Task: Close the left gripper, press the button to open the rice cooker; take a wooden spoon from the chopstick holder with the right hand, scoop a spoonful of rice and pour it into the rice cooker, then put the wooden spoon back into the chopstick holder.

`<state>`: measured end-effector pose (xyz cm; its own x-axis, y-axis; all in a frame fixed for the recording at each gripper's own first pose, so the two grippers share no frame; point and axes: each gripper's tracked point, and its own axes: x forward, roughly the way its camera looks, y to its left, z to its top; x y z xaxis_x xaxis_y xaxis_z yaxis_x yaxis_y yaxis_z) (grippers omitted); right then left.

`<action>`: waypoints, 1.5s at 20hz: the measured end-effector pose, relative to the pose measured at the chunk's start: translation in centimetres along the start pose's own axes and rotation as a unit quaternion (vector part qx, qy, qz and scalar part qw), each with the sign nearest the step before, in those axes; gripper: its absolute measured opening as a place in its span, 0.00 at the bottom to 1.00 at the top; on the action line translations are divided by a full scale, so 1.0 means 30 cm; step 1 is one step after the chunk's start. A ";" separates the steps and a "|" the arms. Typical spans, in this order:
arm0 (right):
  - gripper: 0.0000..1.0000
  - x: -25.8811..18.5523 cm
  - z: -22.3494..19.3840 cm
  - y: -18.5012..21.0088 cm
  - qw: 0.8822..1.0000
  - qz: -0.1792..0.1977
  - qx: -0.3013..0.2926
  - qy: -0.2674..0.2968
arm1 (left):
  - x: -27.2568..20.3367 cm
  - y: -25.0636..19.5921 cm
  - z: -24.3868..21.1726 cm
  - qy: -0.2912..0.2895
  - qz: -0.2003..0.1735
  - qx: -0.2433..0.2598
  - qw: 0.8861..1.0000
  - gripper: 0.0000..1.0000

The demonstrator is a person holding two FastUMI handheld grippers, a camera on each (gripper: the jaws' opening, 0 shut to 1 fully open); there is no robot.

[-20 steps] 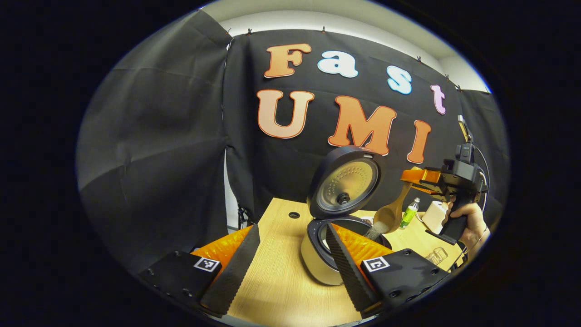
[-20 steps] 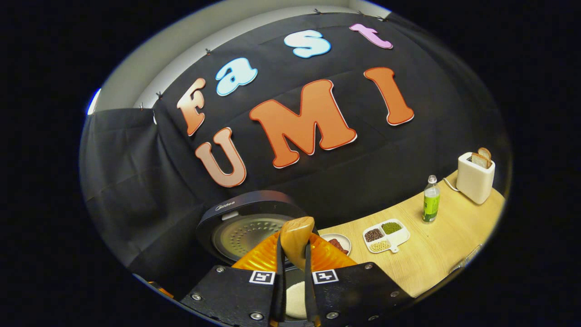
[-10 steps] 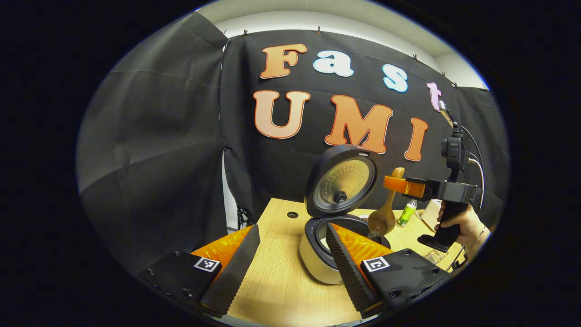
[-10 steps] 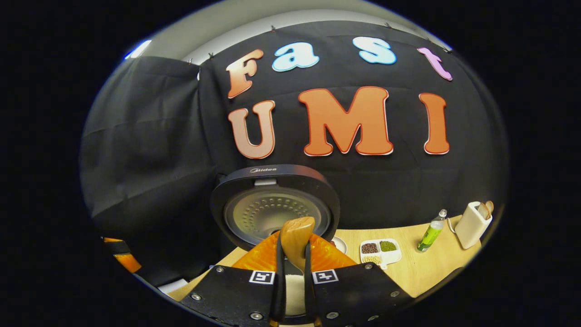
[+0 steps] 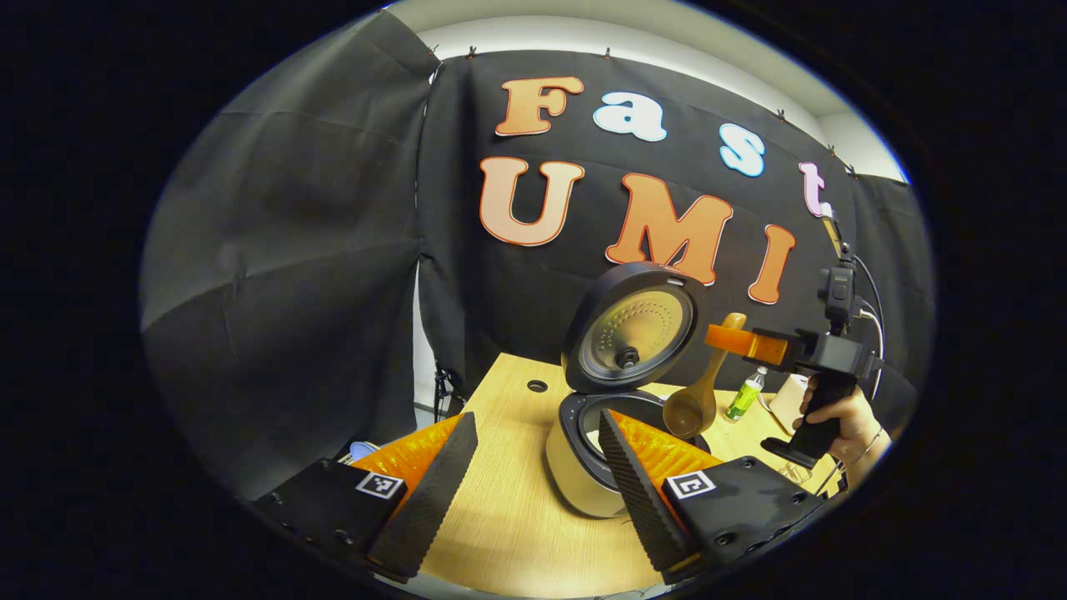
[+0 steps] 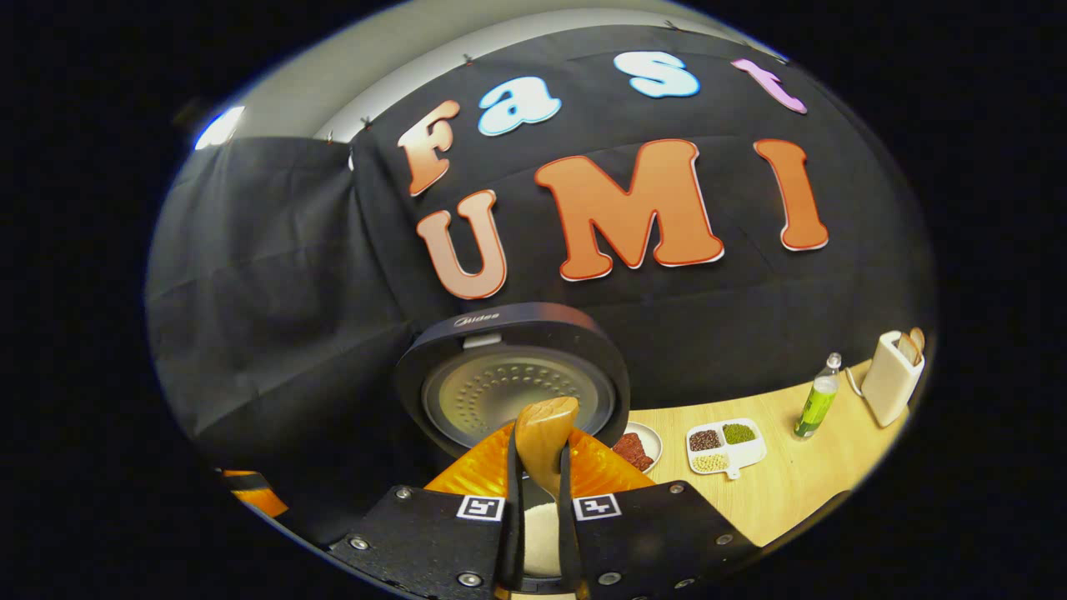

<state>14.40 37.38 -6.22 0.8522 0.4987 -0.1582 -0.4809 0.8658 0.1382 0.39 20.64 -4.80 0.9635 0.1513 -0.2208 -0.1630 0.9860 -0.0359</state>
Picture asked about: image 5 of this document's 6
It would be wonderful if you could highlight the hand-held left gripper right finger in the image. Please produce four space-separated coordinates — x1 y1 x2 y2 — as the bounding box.
598 408 827 587

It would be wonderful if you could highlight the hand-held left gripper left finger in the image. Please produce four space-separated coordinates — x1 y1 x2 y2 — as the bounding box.
254 411 480 584

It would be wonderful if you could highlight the wooden spoon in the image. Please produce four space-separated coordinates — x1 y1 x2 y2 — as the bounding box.
663 312 749 441

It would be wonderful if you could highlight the black rice cooker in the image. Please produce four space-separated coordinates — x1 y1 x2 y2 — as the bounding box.
546 262 709 520

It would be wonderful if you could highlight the green drink bottle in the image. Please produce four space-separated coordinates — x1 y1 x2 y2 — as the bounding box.
724 367 769 423

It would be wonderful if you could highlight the white toaster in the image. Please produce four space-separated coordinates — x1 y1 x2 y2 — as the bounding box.
769 372 810 435

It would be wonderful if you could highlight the black tripod stand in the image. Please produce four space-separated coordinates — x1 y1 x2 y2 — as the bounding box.
431 362 468 418

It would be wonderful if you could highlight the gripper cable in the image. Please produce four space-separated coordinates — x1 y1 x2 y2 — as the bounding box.
849 257 886 401

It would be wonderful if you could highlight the white toaster cable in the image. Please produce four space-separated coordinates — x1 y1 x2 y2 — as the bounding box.
754 392 789 435

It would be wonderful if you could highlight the silver bracelet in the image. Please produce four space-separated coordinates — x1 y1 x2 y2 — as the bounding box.
838 427 885 474

